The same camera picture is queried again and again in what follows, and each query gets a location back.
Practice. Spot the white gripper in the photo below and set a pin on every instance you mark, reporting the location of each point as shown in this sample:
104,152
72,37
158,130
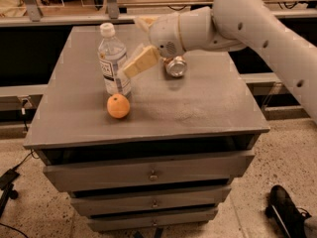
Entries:
163,34

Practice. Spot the clear plastic water bottle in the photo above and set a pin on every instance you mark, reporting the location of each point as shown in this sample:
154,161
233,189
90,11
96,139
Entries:
112,55

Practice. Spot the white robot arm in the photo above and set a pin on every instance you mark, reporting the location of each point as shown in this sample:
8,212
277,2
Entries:
232,25

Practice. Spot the orange soda can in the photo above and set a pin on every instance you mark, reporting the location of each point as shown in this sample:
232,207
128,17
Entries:
175,67

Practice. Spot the orange fruit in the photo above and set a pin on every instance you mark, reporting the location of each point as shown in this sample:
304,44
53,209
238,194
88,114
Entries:
118,106

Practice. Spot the grey drawer cabinet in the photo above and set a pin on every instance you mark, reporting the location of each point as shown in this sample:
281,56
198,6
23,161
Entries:
209,110

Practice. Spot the grey metal railing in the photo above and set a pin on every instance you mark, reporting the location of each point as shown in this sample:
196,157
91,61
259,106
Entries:
68,12

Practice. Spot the grey top drawer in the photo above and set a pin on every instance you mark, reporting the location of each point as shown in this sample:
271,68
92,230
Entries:
148,171

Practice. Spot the grey drawer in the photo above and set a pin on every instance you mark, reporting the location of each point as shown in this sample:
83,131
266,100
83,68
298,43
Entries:
150,200
148,171
153,219

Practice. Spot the grey middle drawer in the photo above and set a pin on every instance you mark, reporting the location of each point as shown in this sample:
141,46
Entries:
150,200

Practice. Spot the grey bottom drawer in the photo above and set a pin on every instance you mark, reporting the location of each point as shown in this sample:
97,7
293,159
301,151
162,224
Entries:
153,219

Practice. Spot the black power adapter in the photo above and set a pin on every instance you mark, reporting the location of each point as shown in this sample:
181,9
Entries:
7,178

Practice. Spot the black shoe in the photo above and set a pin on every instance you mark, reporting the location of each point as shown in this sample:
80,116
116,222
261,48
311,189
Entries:
289,218

